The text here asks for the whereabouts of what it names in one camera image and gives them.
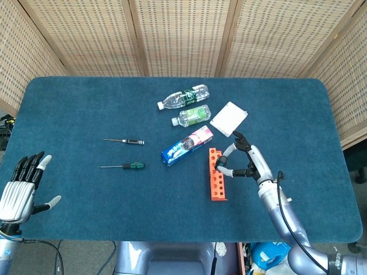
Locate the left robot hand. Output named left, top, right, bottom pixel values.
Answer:
left=0, top=151, right=63, bottom=224

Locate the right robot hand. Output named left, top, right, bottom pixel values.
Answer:
left=216, top=130, right=273, bottom=184

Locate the teal black handled screwdriver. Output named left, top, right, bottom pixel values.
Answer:
left=215, top=155, right=229, bottom=172

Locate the orange tool rack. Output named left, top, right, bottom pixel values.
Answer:
left=208, top=147, right=228, bottom=202

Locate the black silver precision screwdriver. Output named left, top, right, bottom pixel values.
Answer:
left=103, top=138, right=145, bottom=146

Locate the black equipment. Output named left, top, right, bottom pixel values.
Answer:
left=0, top=113, right=14, bottom=150

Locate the blue cookie box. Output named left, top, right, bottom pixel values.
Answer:
left=161, top=125, right=214, bottom=167

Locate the clear bottle light green label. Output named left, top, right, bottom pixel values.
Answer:
left=171, top=104, right=212, bottom=128

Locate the blue white plastic container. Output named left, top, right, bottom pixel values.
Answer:
left=252, top=242, right=289, bottom=272

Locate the blue felt table cover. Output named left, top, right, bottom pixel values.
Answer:
left=0, top=76, right=364, bottom=242

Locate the clear bottle dark green label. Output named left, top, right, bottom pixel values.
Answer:
left=157, top=84, right=210, bottom=111

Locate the woven folding screen panel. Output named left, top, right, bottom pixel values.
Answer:
left=220, top=0, right=362, bottom=78
left=0, top=0, right=68, bottom=117
left=298, top=0, right=367, bottom=150
left=128, top=0, right=239, bottom=77
left=18, top=0, right=149, bottom=77

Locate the grey blue robot torso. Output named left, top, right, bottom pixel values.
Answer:
left=114, top=241, right=240, bottom=275

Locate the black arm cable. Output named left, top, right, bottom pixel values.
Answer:
left=17, top=239, right=65, bottom=275
left=276, top=171, right=330, bottom=274

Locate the green black handled screwdriver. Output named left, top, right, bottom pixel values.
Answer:
left=98, top=162, right=146, bottom=170

